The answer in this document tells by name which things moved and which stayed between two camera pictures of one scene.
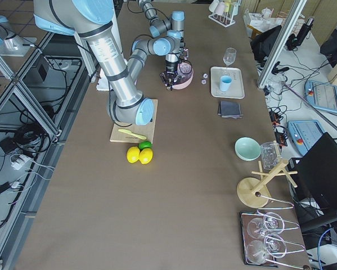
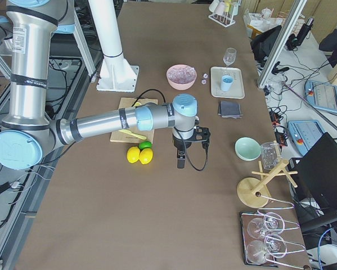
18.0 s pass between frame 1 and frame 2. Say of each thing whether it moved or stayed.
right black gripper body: moved
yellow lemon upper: stayed
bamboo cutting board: stayed
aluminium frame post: stayed
